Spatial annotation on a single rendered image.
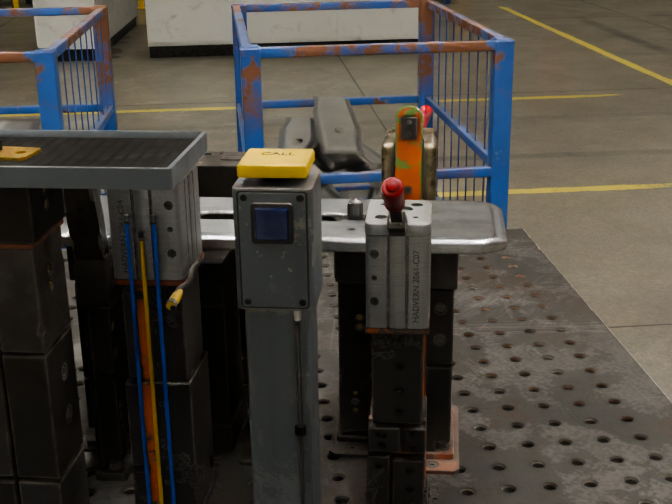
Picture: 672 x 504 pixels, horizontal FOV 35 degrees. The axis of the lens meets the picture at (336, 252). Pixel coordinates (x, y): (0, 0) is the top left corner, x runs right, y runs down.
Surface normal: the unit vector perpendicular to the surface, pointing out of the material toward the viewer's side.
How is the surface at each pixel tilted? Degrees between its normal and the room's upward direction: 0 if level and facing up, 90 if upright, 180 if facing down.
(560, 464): 0
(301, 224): 90
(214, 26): 90
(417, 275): 90
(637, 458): 0
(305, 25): 90
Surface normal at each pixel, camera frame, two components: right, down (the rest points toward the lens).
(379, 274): -0.10, 0.33
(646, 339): -0.01, -0.94
